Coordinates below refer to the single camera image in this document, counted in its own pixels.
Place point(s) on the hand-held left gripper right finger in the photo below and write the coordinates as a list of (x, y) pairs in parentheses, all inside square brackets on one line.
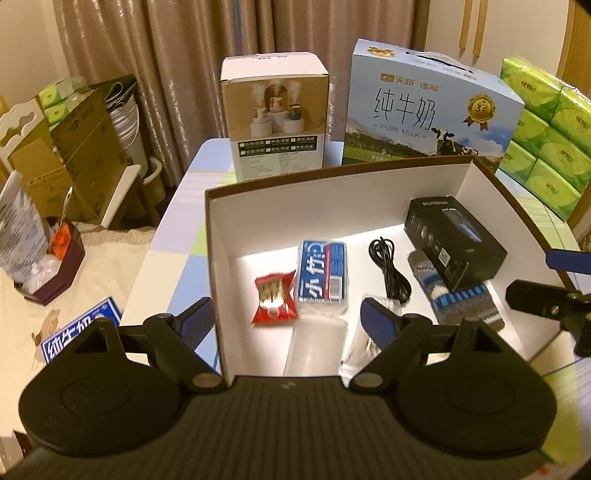
[(378, 325)]

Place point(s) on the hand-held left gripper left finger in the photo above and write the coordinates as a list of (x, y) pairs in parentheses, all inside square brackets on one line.
[(198, 321)]

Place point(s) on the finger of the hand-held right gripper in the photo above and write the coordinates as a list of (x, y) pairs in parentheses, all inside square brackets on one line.
[(570, 259), (540, 297)]

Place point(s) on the bag of cotton swabs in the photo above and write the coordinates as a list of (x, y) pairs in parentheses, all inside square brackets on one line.
[(358, 341)]

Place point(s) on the blue grey striped knit sock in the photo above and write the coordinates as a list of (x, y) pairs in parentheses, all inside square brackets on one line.
[(466, 307)]

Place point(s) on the blue tissue pack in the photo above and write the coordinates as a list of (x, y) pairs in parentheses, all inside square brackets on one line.
[(321, 277)]

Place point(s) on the red snack packet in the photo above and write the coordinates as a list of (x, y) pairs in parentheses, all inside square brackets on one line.
[(274, 297)]

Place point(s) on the black shaver box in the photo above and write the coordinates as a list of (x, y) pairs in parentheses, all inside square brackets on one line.
[(461, 249)]

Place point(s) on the white cardboard box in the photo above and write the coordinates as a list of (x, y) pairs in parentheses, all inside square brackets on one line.
[(277, 217)]

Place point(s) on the stack of green tissue packs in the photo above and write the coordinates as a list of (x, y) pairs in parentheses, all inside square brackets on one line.
[(549, 152)]

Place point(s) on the cream blanket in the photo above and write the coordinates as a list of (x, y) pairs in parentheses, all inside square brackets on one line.
[(92, 286)]

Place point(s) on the flat blue milk carton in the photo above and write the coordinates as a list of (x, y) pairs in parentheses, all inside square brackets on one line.
[(69, 337)]

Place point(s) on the dark purple box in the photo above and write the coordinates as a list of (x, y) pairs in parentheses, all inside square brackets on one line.
[(60, 277)]

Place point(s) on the orange small item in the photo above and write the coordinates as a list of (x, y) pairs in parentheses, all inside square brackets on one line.
[(60, 242)]

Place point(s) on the clear plastic bag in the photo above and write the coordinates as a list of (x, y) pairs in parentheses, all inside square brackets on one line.
[(21, 230)]

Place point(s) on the brown cardboard carton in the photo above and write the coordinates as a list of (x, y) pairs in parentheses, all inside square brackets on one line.
[(78, 157)]

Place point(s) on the white bucket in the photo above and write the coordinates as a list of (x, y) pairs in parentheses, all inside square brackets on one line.
[(127, 124)]

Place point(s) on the white humidifier box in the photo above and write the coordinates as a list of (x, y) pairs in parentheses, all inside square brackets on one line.
[(277, 124)]

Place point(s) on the blue milk carton box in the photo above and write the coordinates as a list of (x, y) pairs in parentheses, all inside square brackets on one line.
[(406, 115)]

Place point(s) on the wooden wardrobe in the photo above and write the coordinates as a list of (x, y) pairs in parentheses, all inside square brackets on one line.
[(508, 27)]

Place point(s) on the beige curtain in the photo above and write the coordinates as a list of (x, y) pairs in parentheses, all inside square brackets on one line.
[(184, 69)]

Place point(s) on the small green tissue bundle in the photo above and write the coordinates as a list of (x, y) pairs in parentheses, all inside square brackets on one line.
[(57, 94)]

